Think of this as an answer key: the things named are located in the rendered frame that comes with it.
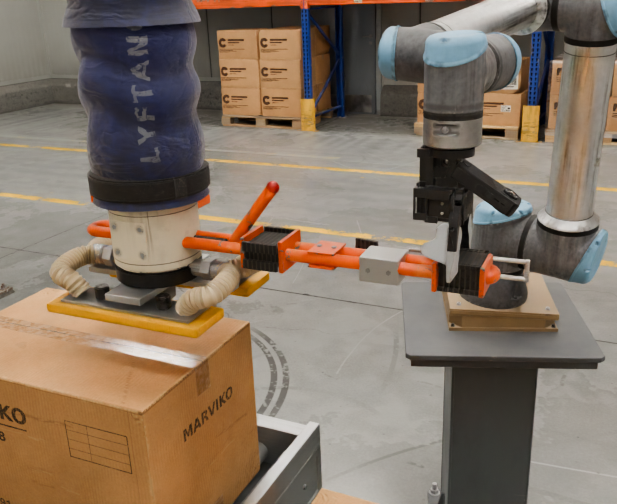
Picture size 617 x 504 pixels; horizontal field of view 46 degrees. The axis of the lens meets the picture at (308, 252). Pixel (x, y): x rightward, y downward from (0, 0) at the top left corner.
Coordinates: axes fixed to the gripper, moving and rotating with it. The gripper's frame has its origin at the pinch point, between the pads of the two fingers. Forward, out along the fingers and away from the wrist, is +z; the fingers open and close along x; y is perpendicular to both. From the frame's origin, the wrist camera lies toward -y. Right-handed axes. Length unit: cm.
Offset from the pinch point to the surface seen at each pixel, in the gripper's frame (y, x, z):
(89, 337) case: 80, 1, 26
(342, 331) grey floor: 102, -199, 120
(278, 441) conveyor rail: 51, -29, 65
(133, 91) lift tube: 54, 10, -29
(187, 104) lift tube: 49, 2, -25
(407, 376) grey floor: 58, -166, 120
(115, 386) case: 61, 16, 26
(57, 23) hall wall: 874, -865, -10
